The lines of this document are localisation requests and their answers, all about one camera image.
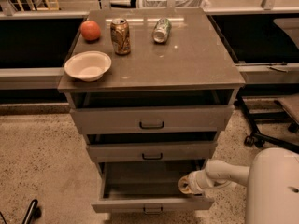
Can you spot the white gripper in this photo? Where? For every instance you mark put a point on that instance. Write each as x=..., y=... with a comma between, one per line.
x=194, y=183

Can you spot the grey bottom drawer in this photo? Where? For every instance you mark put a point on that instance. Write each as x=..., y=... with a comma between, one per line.
x=150, y=187

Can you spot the grey drawer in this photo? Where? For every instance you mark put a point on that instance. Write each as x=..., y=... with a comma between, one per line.
x=150, y=187
x=172, y=151
x=168, y=119

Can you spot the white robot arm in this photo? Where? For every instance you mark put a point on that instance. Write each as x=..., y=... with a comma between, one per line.
x=272, y=182

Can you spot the grey top drawer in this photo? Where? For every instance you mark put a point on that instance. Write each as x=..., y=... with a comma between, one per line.
x=168, y=119

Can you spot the grey middle drawer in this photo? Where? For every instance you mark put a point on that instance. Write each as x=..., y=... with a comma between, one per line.
x=172, y=151

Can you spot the grey drawer cabinet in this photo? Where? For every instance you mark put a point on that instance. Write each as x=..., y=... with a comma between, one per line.
x=192, y=68

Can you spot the black office chair base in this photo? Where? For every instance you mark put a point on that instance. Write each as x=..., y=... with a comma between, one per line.
x=273, y=121

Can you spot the black chair leg left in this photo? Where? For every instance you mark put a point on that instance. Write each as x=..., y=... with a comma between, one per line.
x=33, y=212

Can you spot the white paper bowl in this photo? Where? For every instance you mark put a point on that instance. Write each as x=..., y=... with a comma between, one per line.
x=87, y=66

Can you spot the green lying soda can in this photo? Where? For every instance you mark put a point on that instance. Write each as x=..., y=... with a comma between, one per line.
x=161, y=30

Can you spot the gold upright soda can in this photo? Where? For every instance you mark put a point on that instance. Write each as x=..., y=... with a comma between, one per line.
x=120, y=36

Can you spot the orange round fruit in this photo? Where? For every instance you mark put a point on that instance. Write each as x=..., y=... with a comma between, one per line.
x=90, y=30

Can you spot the wire mesh bin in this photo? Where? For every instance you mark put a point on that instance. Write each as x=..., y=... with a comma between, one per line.
x=172, y=3

